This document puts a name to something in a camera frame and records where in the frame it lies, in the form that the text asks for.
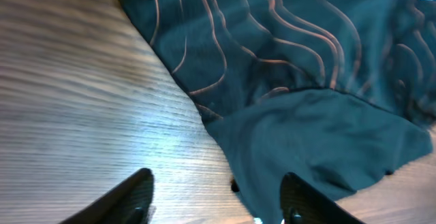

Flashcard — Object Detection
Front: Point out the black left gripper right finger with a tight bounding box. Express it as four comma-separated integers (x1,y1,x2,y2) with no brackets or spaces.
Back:
280,172,364,224

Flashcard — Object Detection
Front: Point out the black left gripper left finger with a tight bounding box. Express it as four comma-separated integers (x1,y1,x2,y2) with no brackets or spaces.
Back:
61,168,154,224

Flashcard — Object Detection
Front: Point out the black printed cycling jersey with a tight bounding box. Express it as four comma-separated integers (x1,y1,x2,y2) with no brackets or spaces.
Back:
119,0,435,223

